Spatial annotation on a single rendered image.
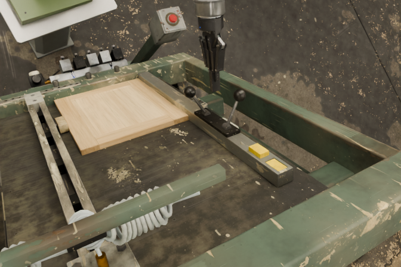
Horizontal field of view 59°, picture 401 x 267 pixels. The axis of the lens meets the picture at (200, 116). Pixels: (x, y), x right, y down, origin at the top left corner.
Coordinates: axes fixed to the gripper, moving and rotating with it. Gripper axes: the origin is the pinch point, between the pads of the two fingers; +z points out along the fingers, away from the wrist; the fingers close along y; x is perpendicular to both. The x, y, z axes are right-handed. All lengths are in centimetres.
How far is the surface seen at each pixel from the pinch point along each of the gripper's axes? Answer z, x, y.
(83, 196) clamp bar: 8, 49, -22
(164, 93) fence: 11.7, 6.6, 27.1
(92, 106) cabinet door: 14, 32, 40
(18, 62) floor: 20, 51, 157
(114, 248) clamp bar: 5, 48, -45
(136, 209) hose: -10, 46, -55
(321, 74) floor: 78, -185, 121
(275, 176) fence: 12.4, 6.7, -37.2
